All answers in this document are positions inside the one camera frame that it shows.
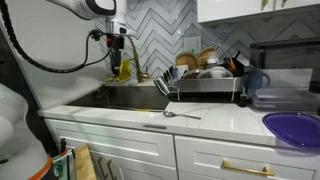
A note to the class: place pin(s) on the metal bowl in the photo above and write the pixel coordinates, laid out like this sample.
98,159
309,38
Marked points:
193,74

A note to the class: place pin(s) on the black orange clamp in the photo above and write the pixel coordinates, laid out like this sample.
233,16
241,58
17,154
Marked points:
63,146

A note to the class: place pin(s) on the black caddy with orange tools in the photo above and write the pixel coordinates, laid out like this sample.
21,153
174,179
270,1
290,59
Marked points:
235,68

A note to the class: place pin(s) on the light wooden board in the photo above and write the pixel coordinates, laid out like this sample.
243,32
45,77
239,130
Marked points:
83,165

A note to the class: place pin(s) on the stainless steel sink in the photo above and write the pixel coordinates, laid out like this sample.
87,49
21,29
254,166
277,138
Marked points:
133,98

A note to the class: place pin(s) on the clear baby bottle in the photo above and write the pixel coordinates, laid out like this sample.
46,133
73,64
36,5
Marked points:
212,60

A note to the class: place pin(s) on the silver spoon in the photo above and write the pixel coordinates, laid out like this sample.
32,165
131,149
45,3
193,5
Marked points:
170,114

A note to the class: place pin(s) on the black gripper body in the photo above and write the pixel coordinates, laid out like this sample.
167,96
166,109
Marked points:
116,50

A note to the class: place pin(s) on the dark clear storage bin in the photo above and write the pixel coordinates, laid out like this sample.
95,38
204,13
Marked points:
283,56

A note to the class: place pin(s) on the white base cabinet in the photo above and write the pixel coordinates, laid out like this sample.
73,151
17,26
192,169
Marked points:
133,146

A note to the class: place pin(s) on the yellow sponge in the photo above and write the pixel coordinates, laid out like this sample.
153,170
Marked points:
109,79

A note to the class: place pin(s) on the white bowl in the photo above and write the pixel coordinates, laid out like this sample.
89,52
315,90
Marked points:
220,72

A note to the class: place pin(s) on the gray metal label plate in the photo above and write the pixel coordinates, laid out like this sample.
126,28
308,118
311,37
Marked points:
154,127

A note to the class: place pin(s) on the stainless dish rack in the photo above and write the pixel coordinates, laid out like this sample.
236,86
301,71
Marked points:
206,85

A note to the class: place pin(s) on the white wall outlet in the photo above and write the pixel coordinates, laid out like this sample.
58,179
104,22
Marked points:
192,44

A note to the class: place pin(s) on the white wall cabinet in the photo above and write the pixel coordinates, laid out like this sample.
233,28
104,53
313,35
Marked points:
233,8

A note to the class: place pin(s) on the purple plastic bowl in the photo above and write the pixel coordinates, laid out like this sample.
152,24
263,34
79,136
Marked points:
293,128

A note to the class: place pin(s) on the green tinted glass box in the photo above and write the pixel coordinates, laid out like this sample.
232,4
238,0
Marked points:
63,166

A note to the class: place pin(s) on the clear stacked plastic containers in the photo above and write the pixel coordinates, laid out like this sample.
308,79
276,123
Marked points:
283,100

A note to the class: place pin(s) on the blue plastic pitcher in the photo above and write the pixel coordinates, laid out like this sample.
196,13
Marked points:
255,81

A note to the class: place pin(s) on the white mug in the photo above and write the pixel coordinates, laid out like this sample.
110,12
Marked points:
182,71

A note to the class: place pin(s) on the gold spring faucet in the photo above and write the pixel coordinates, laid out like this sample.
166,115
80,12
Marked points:
142,78

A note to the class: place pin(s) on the round wooden board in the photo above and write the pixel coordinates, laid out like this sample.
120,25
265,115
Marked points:
186,60

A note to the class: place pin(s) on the small black bottle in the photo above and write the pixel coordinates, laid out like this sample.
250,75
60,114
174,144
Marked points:
242,99

